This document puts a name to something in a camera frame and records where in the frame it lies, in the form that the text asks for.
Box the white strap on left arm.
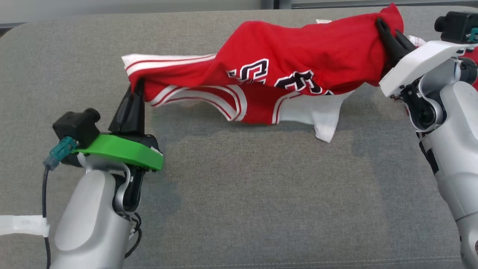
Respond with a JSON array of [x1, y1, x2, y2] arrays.
[[0, 214, 50, 237]]

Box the red basketball jersey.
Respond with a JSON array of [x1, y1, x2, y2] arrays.
[[122, 3, 426, 143]]

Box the red shorts with white stripe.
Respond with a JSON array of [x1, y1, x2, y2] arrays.
[[460, 47, 478, 92]]

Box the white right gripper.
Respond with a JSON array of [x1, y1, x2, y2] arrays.
[[375, 18, 472, 98]]

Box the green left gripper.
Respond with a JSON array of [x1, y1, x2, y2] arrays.
[[74, 79, 164, 173]]

